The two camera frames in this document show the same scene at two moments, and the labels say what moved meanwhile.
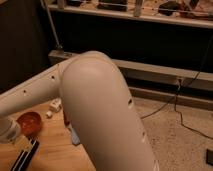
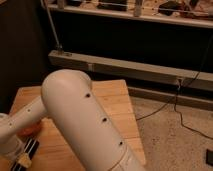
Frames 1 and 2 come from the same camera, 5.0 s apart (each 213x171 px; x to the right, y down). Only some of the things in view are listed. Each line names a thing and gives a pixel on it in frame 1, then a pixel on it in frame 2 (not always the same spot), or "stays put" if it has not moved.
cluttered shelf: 187,13 stays put
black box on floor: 209,156 stays put
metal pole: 51,24 stays put
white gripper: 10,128 to 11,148
